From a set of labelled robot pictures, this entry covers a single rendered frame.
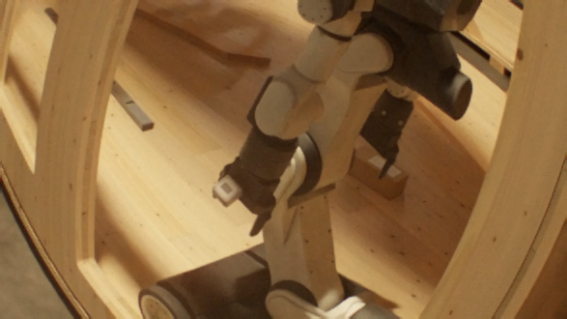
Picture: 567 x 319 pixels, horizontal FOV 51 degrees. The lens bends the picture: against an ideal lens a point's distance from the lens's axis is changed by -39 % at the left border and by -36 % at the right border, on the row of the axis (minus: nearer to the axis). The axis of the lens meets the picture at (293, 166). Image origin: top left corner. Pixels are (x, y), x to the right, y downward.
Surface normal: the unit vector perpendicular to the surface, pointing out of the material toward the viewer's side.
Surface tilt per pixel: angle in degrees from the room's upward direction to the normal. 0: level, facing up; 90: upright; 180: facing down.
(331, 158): 86
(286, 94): 90
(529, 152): 90
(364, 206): 0
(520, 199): 90
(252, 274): 0
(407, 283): 0
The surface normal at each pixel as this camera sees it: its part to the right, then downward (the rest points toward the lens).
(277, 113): -0.62, 0.24
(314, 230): 0.77, 0.00
